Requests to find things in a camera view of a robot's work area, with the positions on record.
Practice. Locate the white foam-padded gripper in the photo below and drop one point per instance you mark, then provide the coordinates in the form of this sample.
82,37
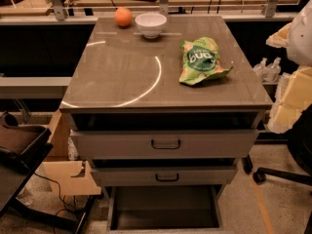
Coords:
301,39

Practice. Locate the grey bottom drawer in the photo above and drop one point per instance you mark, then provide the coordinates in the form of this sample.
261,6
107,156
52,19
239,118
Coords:
147,208

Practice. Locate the grey drawer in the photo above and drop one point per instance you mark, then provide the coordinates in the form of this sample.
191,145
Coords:
161,172
165,135
147,208

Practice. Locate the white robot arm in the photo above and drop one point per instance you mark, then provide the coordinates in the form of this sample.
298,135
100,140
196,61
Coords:
294,91

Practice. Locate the grey drawer cabinet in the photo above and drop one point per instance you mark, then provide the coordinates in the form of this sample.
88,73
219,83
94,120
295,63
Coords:
121,71

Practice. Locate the grey middle drawer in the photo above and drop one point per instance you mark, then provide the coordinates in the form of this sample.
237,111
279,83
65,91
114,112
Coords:
161,172

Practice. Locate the grey top drawer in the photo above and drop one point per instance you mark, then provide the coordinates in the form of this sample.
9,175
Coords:
165,135

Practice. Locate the clear pump bottle right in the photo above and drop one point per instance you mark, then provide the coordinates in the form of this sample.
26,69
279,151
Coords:
272,71

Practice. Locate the clear pump bottle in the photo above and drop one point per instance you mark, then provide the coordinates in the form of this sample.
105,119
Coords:
259,69
272,71

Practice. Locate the black office chair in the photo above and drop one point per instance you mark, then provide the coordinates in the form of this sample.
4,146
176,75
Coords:
282,182

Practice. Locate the clear pump bottle left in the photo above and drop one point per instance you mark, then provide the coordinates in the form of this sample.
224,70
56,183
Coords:
259,69

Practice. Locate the green chip bag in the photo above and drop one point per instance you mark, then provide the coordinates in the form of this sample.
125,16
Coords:
201,61

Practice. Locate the white bowl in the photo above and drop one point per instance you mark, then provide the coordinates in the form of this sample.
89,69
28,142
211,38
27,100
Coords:
150,25

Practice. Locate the orange fruit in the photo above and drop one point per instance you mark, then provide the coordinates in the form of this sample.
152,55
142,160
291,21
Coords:
123,17

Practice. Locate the cardboard box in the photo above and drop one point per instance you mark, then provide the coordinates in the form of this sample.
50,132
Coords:
70,176

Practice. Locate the black tray cart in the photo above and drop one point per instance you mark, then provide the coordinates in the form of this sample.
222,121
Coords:
22,151

